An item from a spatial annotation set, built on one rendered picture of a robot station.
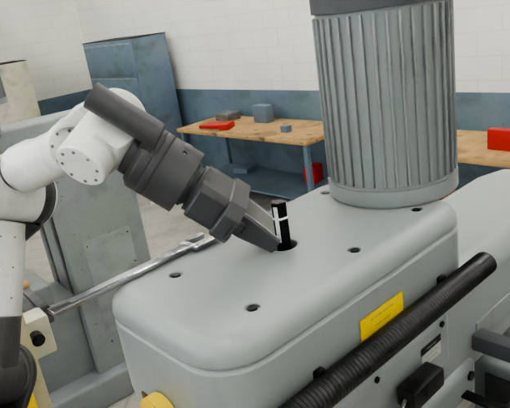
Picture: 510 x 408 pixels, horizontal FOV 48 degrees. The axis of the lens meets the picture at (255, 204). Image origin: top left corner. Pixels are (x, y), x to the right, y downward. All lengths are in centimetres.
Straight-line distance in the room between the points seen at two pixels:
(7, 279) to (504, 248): 82
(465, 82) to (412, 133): 457
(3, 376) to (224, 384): 43
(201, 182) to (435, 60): 35
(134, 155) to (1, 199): 27
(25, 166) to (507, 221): 82
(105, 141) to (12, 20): 948
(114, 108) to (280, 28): 598
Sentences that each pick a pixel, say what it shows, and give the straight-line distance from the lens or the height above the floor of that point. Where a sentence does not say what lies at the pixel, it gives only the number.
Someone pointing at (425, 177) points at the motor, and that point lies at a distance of 84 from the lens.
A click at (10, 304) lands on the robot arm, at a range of 93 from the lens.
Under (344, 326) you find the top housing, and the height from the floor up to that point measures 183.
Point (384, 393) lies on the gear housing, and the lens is 82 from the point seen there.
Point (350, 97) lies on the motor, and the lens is 81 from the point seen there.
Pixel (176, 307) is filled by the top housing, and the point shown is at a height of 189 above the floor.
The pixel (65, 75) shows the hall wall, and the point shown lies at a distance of 1042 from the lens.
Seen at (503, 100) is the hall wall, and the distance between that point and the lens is 525.
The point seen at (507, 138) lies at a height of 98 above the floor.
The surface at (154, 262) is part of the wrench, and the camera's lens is 76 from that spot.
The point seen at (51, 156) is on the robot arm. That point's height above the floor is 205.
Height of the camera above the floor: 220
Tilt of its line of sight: 19 degrees down
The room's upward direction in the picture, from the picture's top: 9 degrees counter-clockwise
